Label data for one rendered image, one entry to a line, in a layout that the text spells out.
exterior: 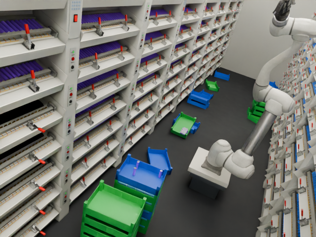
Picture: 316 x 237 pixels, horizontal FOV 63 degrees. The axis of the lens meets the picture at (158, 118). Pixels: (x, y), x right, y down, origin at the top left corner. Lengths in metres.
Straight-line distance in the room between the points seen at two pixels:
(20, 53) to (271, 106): 1.68
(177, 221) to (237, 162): 0.66
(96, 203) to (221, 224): 1.11
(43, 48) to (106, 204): 0.93
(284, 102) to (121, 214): 1.38
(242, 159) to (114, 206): 1.08
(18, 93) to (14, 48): 0.19
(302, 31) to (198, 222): 1.54
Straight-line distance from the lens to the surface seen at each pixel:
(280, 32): 1.87
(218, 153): 2.22
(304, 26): 1.86
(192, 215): 2.25
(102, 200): 1.63
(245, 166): 2.17
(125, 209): 1.61
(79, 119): 1.70
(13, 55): 1.11
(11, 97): 1.20
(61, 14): 1.26
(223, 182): 2.28
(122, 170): 1.83
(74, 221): 2.04
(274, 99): 2.11
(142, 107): 2.43
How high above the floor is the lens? 1.65
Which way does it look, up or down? 30 degrees down
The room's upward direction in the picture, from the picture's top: 15 degrees clockwise
